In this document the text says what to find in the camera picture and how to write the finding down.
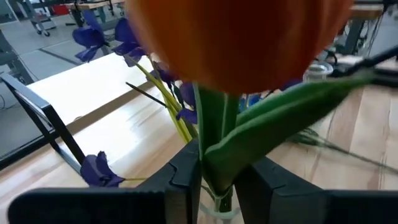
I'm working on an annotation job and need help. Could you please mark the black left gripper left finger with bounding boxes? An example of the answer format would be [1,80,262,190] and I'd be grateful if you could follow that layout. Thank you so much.
[7,138,203,224]

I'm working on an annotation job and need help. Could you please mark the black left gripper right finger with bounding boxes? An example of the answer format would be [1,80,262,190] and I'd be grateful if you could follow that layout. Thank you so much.
[234,157,398,224]

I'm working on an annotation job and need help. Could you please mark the smooth clear glass vase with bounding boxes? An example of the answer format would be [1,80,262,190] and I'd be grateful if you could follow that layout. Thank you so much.
[198,183,242,224]

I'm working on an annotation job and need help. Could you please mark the cut crystal glass vase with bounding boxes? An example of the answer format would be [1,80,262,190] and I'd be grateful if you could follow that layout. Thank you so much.
[303,60,334,83]

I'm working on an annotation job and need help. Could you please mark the purple artificial flower bunch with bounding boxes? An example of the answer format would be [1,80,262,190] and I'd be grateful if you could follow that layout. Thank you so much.
[72,11,302,188]

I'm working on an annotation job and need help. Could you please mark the wooden background table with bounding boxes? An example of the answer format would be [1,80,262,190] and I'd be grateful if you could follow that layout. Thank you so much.
[341,2,386,55]
[65,0,127,30]

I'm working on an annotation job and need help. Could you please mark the red box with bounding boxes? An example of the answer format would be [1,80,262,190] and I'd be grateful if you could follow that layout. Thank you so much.
[51,4,71,16]

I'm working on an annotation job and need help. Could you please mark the grey wheeled cart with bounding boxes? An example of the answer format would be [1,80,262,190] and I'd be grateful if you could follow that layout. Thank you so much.
[12,0,57,37]

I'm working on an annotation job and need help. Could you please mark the wooden shelf with black frame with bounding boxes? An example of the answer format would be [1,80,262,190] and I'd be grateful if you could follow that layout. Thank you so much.
[0,52,156,175]

